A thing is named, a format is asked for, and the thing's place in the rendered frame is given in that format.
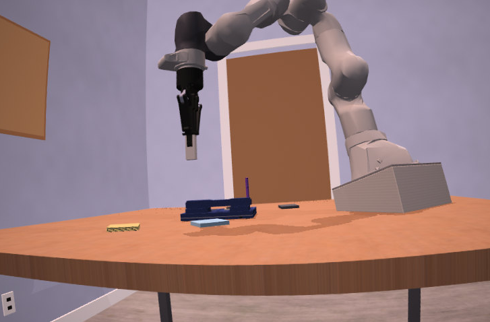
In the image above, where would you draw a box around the yellow sticky note pad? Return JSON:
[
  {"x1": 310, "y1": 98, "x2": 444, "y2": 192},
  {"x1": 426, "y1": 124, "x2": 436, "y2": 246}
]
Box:
[{"x1": 106, "y1": 223, "x2": 140, "y2": 232}]

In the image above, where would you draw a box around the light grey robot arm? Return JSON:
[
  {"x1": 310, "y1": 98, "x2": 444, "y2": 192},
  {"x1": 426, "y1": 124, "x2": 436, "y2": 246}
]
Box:
[{"x1": 158, "y1": 0, "x2": 420, "y2": 180}]

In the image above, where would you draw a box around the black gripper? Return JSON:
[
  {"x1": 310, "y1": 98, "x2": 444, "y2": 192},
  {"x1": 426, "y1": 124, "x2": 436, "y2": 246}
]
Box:
[{"x1": 177, "y1": 67, "x2": 204, "y2": 160}]

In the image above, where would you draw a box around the dark navy phone handset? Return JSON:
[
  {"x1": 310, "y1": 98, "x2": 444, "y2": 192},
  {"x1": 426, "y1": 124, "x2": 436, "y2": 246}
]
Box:
[{"x1": 185, "y1": 197, "x2": 252, "y2": 209}]

